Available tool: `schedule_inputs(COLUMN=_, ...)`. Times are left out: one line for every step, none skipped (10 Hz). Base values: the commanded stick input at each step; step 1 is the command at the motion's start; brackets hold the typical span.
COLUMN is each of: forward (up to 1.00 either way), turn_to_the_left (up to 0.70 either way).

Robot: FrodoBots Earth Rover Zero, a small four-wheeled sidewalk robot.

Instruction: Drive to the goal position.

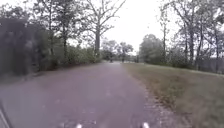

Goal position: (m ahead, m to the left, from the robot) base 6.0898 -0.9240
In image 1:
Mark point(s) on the grey asphalt path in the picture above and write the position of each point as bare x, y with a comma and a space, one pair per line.
96, 93

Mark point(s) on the robot's own part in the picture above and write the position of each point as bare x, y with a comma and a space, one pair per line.
79, 126
145, 125

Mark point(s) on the row of trees and bushes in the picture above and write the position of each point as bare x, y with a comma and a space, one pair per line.
43, 46

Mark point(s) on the grass verge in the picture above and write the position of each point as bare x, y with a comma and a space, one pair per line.
186, 86

